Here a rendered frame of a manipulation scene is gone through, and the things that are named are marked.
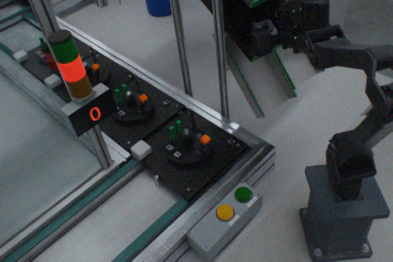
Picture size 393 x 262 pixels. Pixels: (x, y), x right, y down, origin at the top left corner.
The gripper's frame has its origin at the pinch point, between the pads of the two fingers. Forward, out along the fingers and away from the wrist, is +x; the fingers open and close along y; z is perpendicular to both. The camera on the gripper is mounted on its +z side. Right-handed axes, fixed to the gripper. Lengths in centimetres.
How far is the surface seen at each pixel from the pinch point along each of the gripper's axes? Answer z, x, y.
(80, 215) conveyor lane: -36, 10, 60
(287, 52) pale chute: -16.1, 15.8, -15.1
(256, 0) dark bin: 9.4, -2.4, 5.8
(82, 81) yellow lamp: 1.9, 4.6, 48.6
